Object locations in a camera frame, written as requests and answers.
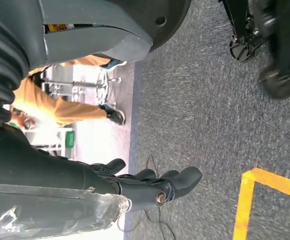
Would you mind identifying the yellow floor tape square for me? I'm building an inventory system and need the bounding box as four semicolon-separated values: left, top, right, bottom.
232;167;290;240

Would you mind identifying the black wheeled frame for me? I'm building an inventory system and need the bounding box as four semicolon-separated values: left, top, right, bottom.
220;0;260;64

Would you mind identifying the person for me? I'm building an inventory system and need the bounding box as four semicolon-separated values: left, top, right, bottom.
10;54;127;131

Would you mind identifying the black blurred machine part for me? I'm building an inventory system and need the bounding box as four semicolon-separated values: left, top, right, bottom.
258;0;290;100

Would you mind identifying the chrome stool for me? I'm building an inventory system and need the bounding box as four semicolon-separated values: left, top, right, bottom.
41;68;122;109

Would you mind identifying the green box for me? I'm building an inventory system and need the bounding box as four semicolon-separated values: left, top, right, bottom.
64;130;75;149

